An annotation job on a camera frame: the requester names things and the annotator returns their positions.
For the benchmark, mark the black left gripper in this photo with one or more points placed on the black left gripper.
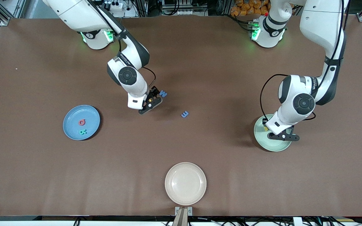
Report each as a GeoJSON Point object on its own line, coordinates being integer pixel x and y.
{"type": "Point", "coordinates": [264, 123]}

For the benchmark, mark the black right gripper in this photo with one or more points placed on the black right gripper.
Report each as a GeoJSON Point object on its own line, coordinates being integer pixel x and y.
{"type": "Point", "coordinates": [153, 94]}

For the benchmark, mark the pink foam letter Q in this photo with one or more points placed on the pink foam letter Q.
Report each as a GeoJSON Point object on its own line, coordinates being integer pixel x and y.
{"type": "Point", "coordinates": [79, 122]}

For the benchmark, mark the teal foam letter R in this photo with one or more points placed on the teal foam letter R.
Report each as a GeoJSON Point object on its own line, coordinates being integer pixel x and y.
{"type": "Point", "coordinates": [83, 132]}

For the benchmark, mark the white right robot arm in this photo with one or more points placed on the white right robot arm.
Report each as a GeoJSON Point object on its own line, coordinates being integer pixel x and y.
{"type": "Point", "coordinates": [74, 12]}

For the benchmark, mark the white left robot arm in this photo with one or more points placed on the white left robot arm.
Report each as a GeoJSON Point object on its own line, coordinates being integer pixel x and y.
{"type": "Point", "coordinates": [322, 25]}

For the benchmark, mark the blue uppercase foam letter M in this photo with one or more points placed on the blue uppercase foam letter M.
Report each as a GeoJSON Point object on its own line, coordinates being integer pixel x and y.
{"type": "Point", "coordinates": [163, 94]}

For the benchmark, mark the green plate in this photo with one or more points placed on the green plate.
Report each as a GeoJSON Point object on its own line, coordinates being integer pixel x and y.
{"type": "Point", "coordinates": [275, 146]}

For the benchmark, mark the blue lowercase foam letter m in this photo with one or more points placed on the blue lowercase foam letter m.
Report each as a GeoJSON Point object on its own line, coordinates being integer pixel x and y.
{"type": "Point", "coordinates": [184, 114]}

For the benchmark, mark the blue plate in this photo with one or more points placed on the blue plate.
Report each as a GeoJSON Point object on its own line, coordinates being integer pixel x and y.
{"type": "Point", "coordinates": [90, 114]}

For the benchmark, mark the beige plate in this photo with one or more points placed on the beige plate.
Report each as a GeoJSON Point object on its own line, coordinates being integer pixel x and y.
{"type": "Point", "coordinates": [185, 183]}

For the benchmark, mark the white power strip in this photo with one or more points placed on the white power strip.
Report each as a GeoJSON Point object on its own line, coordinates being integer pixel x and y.
{"type": "Point", "coordinates": [116, 5]}

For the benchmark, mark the orange bag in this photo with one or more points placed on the orange bag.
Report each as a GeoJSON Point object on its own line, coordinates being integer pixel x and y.
{"type": "Point", "coordinates": [247, 8]}

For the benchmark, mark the metal bracket plate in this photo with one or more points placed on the metal bracket plate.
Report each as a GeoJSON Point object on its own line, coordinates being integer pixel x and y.
{"type": "Point", "coordinates": [177, 209]}

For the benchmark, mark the tan metal post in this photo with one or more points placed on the tan metal post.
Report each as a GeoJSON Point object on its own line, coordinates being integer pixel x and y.
{"type": "Point", "coordinates": [180, 219]}

